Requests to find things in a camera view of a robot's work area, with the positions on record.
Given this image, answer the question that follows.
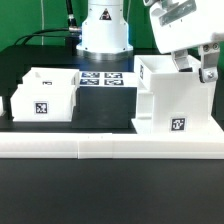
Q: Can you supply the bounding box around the white front drawer tray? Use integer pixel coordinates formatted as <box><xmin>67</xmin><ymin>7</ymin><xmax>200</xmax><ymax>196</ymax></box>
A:
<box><xmin>10</xmin><ymin>84</ymin><xmax>76</xmax><ymax>122</ymax></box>

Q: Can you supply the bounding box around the white drawer tray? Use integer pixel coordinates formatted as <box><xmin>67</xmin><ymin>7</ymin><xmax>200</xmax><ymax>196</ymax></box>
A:
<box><xmin>22</xmin><ymin>67</ymin><xmax>79</xmax><ymax>87</ymax></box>
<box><xmin>10</xmin><ymin>84</ymin><xmax>76</xmax><ymax>122</ymax></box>

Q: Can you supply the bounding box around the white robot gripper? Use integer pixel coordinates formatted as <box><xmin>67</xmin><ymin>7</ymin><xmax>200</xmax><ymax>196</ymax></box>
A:
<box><xmin>143</xmin><ymin>0</ymin><xmax>224</xmax><ymax>83</ymax></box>

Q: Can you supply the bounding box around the fiducial marker sheet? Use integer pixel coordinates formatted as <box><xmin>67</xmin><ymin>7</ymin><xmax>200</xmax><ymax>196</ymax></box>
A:
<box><xmin>80</xmin><ymin>71</ymin><xmax>137</xmax><ymax>88</ymax></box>

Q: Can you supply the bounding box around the black cable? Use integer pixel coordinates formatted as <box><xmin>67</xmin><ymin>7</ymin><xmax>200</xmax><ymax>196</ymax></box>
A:
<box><xmin>13</xmin><ymin>0</ymin><xmax>83</xmax><ymax>46</ymax></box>

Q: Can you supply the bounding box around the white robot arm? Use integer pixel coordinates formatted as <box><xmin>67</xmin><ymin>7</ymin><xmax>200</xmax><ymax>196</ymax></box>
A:
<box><xmin>77</xmin><ymin>0</ymin><xmax>224</xmax><ymax>83</ymax></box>

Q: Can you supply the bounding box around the white L-shaped fence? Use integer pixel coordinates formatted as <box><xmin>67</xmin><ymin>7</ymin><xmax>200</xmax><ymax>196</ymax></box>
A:
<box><xmin>0</xmin><ymin>132</ymin><xmax>224</xmax><ymax>159</ymax></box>

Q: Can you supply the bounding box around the white drawer cabinet box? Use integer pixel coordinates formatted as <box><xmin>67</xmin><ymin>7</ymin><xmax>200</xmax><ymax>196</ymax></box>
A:
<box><xmin>132</xmin><ymin>55</ymin><xmax>222</xmax><ymax>135</ymax></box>

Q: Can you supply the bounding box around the white block at left edge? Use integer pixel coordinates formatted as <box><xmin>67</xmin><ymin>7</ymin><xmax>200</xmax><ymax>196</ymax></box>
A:
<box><xmin>0</xmin><ymin>96</ymin><xmax>5</xmax><ymax>117</ymax></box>

